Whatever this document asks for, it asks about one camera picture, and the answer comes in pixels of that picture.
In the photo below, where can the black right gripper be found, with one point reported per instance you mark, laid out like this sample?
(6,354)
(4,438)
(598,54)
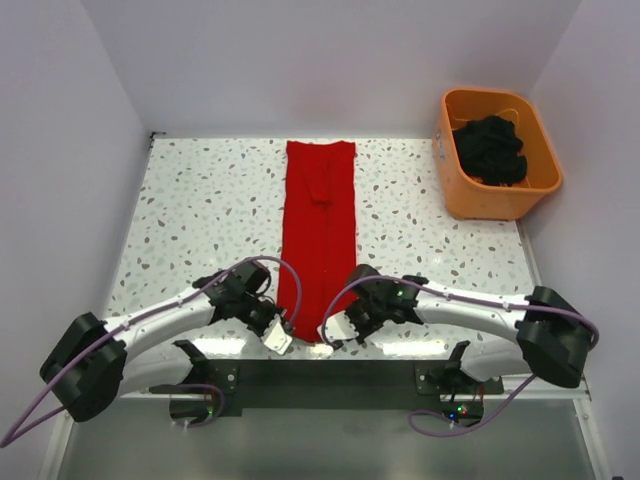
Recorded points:
(362,332)

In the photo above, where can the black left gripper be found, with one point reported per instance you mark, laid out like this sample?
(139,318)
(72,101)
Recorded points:
(273,311)

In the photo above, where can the red t-shirt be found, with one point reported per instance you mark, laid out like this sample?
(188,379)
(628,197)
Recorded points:
(319,226)

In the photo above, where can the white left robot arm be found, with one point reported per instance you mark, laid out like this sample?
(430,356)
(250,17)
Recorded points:
(98,360)

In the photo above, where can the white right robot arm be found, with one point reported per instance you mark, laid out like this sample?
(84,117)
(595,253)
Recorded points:
(538,333)

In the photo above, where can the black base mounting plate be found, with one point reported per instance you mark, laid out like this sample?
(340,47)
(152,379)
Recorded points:
(237,385)

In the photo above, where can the orange plastic basket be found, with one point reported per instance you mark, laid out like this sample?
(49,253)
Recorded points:
(466,198)

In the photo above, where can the black clothes pile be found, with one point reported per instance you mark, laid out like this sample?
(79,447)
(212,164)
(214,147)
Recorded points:
(490,151)

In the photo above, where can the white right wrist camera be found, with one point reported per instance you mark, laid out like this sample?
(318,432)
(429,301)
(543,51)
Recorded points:
(337,329)

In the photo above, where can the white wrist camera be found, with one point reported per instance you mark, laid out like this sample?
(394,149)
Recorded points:
(337,329)
(276,339)

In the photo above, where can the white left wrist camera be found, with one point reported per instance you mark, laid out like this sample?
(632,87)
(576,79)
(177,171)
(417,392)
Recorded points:
(276,339)

